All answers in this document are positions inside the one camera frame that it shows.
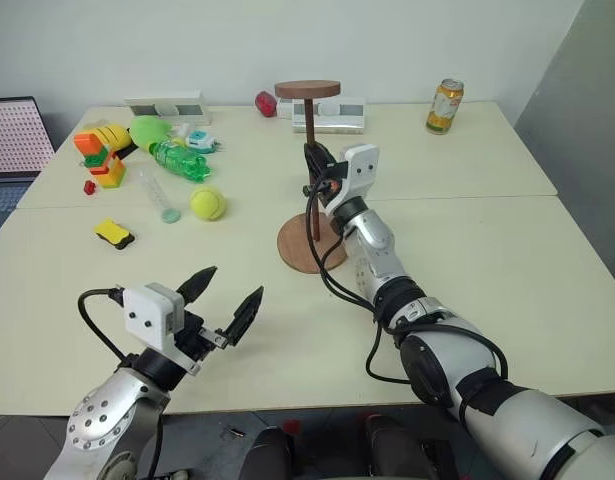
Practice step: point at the small dark floor object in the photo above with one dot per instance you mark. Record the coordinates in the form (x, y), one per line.
(234, 431)

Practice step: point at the yellow drink can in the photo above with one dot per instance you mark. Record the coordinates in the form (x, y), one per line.
(444, 107)

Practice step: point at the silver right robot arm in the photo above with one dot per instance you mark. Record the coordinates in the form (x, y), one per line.
(512, 420)

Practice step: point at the white and blue plug adapter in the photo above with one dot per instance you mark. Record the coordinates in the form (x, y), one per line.
(202, 140)

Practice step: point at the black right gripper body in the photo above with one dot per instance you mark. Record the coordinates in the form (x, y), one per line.
(327, 175)

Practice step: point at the long white box with windows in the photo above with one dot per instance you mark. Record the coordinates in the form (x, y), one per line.
(167, 107)

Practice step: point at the yellow-green tennis ball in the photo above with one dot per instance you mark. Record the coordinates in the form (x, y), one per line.
(207, 203)

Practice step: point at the yellow banana toy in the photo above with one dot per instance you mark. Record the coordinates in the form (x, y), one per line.
(112, 135)

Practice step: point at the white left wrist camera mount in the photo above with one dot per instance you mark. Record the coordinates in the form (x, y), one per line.
(147, 312)

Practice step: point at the small white plastic piece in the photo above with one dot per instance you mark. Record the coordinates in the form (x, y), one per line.
(182, 130)

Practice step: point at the clear tube with green cap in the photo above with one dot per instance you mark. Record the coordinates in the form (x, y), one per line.
(157, 192)

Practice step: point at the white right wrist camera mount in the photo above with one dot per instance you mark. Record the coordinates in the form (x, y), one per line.
(359, 170)

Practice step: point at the wooden pole with round disc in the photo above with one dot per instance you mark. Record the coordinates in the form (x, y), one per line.
(307, 90)

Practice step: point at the colourful toy brick build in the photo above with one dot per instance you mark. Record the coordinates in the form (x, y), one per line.
(107, 167)

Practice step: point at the light green toy fruit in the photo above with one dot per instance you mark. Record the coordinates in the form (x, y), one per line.
(148, 129)

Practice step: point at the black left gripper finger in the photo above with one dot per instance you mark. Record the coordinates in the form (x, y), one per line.
(197, 285)
(244, 316)

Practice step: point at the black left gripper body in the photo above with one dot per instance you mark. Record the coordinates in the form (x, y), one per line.
(193, 334)

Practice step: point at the small red toy brick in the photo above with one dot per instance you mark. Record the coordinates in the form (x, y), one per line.
(90, 187)

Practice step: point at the small red floor object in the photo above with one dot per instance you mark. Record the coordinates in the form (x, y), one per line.
(291, 426)

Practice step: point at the round wooden base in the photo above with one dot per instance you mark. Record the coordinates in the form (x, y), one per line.
(297, 247)

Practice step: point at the short white box with windows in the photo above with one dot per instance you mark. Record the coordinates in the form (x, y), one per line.
(337, 117)

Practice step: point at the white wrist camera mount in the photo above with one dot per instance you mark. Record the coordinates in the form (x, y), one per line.
(359, 170)
(147, 312)

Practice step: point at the yellow and black sponge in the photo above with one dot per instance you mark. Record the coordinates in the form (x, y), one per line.
(114, 232)

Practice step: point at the dark rounded shape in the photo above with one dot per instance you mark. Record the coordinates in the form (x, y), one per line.
(397, 450)
(269, 455)

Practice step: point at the red strawberry toy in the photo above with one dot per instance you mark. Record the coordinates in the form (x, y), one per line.
(266, 103)

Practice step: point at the laptop with pink screen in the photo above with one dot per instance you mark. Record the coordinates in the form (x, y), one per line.
(14, 135)

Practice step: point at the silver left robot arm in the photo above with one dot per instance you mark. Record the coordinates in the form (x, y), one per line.
(102, 405)

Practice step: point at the green plastic bottle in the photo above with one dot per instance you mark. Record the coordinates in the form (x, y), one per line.
(179, 159)

